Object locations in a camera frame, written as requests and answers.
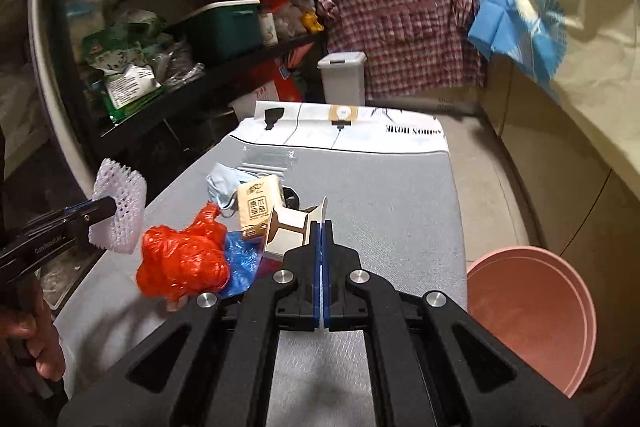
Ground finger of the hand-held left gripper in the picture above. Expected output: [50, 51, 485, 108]
[30, 198, 117, 233]

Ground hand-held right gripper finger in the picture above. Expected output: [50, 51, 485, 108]
[57, 219, 322, 427]
[321, 219, 586, 427]

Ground white foam fruit net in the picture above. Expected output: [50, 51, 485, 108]
[88, 158, 148, 255]

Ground white brown carton piece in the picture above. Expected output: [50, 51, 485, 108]
[262, 196, 329, 264]

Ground blue plastic bag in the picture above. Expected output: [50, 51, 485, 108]
[220, 231, 266, 300]

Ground black strap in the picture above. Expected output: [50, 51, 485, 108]
[280, 186, 321, 212]

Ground beige tissue pack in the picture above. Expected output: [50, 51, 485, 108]
[236, 174, 286, 242]

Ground red plastic bag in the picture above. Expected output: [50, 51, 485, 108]
[136, 202, 231, 303]

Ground blue face mask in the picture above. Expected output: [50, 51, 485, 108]
[206, 162, 261, 215]

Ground pink plastic basin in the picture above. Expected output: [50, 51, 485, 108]
[466, 247, 597, 398]

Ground person's left hand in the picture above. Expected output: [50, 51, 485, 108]
[0, 277, 67, 383]

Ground clear plastic wrapper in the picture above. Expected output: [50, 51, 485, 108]
[239, 146, 296, 175]

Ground green white packet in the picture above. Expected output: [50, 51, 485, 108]
[97, 64, 166, 122]

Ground green printed bag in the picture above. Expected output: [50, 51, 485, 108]
[82, 19, 166, 72]

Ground dark plastic packets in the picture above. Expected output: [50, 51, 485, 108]
[160, 49, 206, 85]

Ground white lidded bin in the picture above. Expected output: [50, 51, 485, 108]
[317, 52, 367, 105]

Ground red cardboard box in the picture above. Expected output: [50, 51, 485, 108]
[250, 52, 306, 105]

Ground green cooler box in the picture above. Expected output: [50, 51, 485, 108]
[187, 1, 263, 60]

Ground white jar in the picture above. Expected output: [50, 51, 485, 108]
[259, 12, 279, 46]

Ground red plaid shirt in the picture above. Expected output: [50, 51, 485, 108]
[317, 0, 487, 88]

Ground cream and blue sheet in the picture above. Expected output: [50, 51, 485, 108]
[467, 0, 640, 212]

